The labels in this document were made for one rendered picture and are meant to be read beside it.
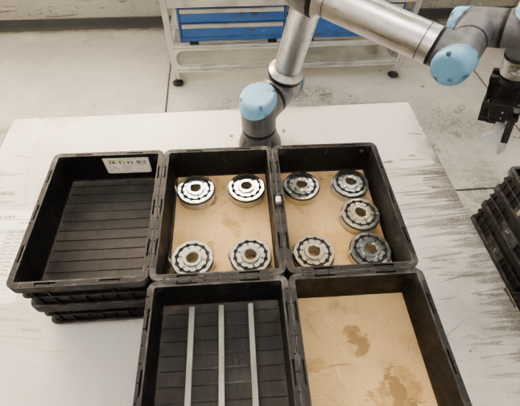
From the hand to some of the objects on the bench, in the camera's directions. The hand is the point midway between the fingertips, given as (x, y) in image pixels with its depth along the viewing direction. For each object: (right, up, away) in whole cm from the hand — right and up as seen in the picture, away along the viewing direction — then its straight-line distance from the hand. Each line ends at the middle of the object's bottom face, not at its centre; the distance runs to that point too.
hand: (505, 142), depth 94 cm
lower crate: (-104, -31, +14) cm, 109 cm away
